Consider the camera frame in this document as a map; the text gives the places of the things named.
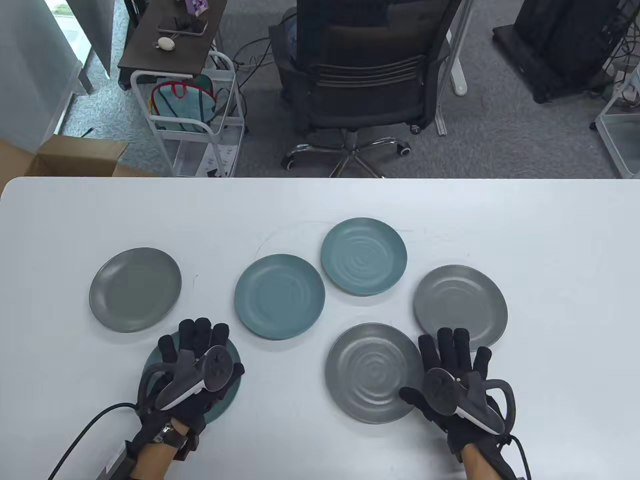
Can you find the person's right hand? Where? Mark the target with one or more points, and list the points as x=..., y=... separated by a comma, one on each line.
x=452, y=350

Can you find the person's left hand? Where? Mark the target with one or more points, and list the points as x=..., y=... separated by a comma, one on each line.
x=200, y=340

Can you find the grey and white controller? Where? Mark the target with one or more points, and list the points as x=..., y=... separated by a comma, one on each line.
x=440, y=390
x=215, y=370

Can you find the smooth grey plate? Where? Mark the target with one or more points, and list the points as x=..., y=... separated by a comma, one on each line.
x=135, y=290

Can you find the dark grey rippled plate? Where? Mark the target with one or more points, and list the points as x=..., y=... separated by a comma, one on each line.
x=370, y=372

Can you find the light teal rippled plate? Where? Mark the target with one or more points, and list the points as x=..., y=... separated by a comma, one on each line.
x=364, y=256

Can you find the person's left forearm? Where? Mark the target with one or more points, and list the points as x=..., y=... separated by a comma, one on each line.
x=155, y=460

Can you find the white rolling cart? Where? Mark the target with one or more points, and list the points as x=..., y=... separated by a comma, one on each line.
x=190, y=155

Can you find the cardboard box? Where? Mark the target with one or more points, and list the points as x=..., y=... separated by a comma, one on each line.
x=75, y=155

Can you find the teal bag with red trim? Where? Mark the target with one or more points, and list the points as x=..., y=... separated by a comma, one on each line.
x=182, y=107

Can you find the white office desk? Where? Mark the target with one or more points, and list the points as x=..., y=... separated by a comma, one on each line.
x=457, y=75

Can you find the black office chair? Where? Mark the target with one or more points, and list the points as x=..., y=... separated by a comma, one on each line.
x=370, y=75

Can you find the dark brown desk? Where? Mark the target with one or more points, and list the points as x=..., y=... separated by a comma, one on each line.
x=150, y=55

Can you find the white computer mouse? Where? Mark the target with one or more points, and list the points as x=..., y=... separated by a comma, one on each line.
x=165, y=43

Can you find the smartphone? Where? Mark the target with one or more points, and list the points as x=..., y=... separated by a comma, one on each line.
x=182, y=27

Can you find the black equipment rack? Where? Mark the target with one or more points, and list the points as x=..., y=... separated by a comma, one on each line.
x=560, y=40

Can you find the purple box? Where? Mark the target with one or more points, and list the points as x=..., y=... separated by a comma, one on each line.
x=196, y=6

